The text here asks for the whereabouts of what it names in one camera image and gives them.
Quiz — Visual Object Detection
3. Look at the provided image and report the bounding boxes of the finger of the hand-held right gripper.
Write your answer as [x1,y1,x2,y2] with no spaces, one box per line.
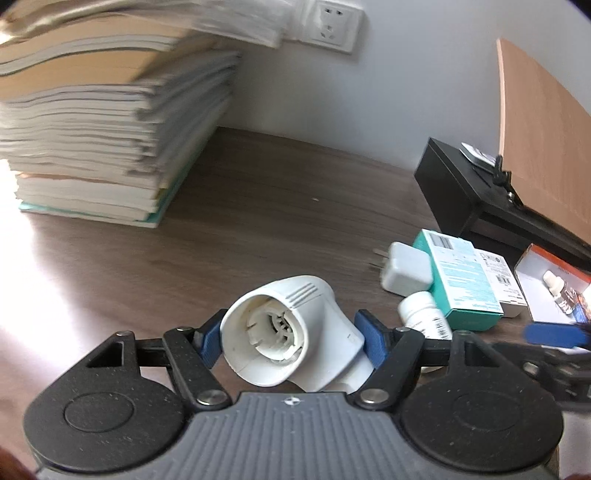
[524,322,591,349]
[492,342,591,409]

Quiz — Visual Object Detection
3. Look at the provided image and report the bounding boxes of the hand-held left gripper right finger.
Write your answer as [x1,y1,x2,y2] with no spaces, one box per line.
[353,310,502,411]

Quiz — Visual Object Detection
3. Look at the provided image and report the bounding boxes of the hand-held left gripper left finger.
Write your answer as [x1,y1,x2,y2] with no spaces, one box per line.
[85,309,232,413]

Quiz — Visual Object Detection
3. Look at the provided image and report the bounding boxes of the white plug-in heater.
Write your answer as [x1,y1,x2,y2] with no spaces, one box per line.
[220,274,377,394]

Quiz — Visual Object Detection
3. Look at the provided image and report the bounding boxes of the clear bottle with white cap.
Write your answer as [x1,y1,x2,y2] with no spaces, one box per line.
[542,271,585,315]

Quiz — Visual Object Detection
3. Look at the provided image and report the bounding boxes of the white pill bottle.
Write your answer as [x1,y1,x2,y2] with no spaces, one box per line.
[398,292,454,361]

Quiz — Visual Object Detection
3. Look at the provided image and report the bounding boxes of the orange and white cardboard box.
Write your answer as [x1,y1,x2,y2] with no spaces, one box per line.
[514,244,591,324]

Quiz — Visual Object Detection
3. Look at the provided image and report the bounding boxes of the white charger adapter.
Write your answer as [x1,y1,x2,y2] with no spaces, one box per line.
[373,241,434,297]

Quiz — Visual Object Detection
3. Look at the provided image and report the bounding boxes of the teal box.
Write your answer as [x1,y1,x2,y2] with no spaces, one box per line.
[412,229,505,332]

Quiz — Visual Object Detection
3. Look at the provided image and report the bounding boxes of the black desk riser shelf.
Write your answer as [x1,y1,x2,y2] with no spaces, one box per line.
[414,137,591,271]

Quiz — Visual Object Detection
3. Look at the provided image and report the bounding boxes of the wooden book stand board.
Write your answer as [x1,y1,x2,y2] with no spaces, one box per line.
[496,38,591,245]

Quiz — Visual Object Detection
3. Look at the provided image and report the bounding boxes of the stack of books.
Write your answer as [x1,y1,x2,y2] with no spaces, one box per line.
[0,0,296,229]

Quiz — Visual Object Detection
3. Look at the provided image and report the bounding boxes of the white wall socket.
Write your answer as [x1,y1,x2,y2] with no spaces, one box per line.
[295,0,365,55]

